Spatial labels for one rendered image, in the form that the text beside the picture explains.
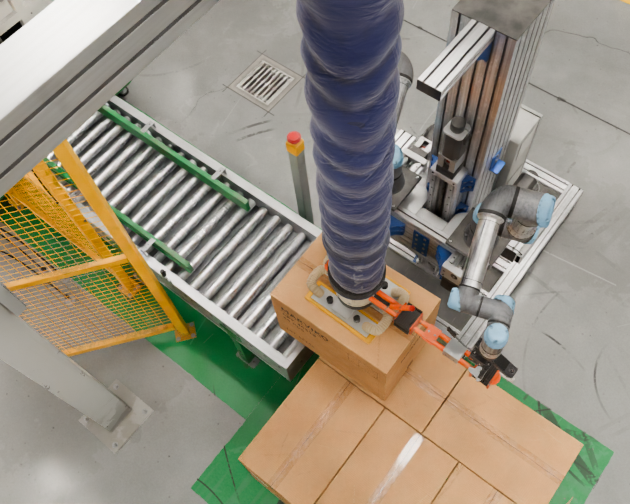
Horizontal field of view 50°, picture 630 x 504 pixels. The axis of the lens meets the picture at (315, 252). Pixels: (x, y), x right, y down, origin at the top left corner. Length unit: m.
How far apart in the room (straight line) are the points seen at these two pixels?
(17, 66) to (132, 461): 3.16
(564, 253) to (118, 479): 2.85
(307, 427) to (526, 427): 0.99
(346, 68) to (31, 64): 0.76
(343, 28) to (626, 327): 3.09
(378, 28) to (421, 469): 2.18
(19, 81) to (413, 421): 2.60
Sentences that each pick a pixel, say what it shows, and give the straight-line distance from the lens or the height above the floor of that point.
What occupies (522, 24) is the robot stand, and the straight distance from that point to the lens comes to 2.40.
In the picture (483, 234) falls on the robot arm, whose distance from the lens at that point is 2.40.
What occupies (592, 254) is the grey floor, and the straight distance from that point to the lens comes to 4.34.
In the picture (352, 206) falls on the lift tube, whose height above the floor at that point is 1.98.
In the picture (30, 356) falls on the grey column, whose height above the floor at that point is 1.15.
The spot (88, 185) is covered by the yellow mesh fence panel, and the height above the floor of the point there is 1.61.
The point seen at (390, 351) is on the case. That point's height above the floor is 1.07.
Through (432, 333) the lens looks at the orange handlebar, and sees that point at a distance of 2.63.
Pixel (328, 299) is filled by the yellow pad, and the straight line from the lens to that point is 2.78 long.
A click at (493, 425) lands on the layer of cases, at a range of 3.26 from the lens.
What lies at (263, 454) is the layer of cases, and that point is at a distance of 3.21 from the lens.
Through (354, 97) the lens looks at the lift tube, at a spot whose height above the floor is 2.46.
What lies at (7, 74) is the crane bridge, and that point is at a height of 3.05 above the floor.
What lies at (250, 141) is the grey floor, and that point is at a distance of 4.64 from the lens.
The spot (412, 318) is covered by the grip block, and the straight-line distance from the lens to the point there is 2.64.
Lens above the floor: 3.67
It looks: 63 degrees down
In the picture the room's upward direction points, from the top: 8 degrees counter-clockwise
